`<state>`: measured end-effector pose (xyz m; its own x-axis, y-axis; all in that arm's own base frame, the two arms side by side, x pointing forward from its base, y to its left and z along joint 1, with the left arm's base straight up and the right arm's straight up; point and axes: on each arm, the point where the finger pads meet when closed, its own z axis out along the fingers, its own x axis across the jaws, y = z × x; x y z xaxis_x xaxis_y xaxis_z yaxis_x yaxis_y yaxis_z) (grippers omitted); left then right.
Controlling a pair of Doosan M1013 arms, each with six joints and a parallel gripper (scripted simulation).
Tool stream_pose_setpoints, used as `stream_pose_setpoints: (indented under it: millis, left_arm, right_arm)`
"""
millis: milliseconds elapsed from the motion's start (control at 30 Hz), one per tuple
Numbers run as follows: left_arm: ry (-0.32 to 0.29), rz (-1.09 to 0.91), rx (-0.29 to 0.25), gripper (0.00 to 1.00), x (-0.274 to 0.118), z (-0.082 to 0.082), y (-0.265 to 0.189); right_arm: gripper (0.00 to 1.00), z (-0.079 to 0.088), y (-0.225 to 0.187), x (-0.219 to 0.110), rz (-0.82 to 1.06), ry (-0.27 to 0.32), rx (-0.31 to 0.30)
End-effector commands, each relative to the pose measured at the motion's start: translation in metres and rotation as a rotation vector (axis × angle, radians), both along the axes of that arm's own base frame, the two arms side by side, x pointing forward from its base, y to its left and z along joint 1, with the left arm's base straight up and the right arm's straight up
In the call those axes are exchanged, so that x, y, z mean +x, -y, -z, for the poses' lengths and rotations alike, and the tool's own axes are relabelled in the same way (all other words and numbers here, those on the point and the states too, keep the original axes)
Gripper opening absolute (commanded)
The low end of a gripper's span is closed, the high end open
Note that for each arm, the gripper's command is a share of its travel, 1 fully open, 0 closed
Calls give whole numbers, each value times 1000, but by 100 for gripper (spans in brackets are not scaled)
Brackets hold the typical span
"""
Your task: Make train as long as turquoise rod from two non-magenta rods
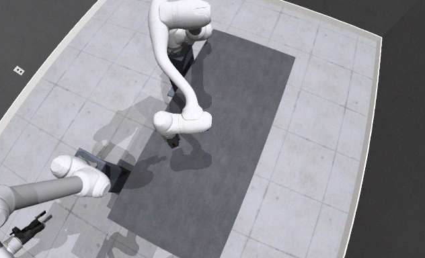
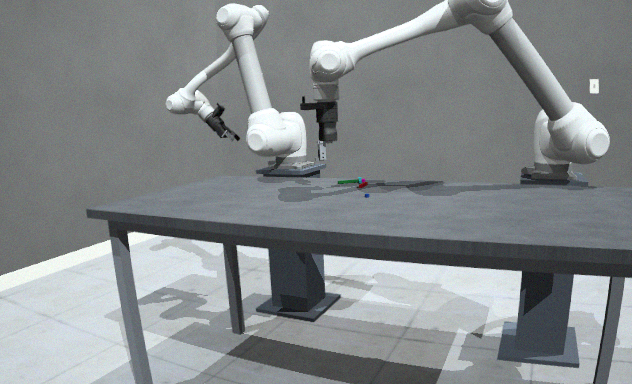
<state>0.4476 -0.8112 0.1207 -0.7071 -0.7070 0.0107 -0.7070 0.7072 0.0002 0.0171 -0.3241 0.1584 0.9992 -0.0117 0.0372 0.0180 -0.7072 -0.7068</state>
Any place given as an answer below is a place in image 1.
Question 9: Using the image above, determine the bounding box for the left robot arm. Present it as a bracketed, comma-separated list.
[148, 0, 212, 136]

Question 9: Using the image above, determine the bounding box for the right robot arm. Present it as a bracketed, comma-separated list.
[0, 155, 111, 228]

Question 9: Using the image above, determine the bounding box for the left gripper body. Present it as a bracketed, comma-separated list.
[163, 134, 180, 148]

